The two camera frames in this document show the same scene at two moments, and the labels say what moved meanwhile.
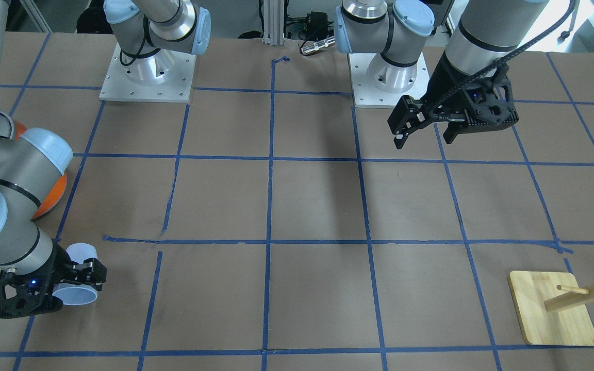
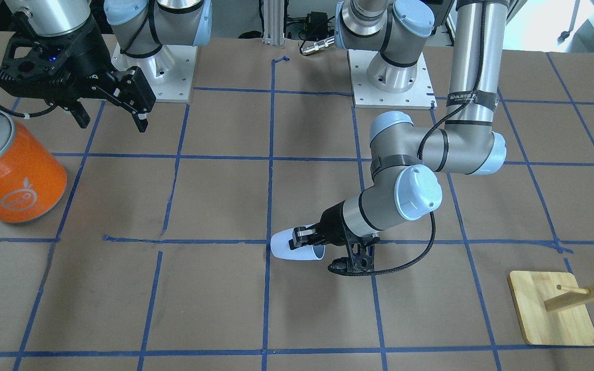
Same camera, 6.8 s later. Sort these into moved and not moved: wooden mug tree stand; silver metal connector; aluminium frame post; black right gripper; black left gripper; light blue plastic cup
Moved: black left gripper; light blue plastic cup; black right gripper
Not moved: wooden mug tree stand; silver metal connector; aluminium frame post
